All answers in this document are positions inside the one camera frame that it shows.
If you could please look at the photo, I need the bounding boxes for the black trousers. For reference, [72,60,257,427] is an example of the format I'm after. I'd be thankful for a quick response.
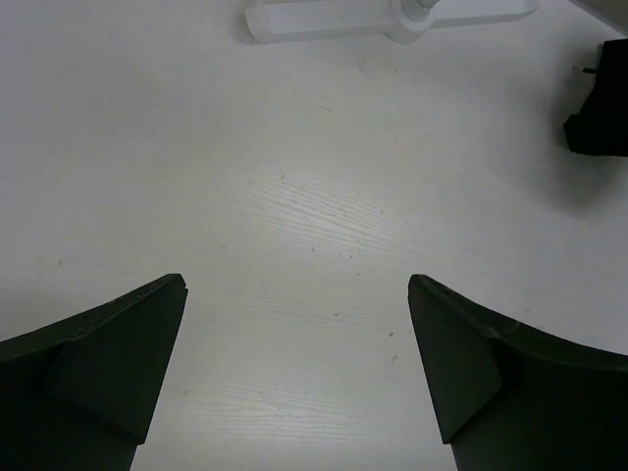
[563,39,627,158]

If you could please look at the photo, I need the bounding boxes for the white metal clothes rack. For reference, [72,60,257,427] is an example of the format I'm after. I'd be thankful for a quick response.
[244,1,539,44]

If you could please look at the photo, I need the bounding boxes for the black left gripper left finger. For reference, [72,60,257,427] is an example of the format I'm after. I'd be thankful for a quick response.
[1,274,187,470]

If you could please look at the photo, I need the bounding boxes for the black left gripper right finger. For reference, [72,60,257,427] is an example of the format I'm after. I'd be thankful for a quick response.
[408,275,627,470]

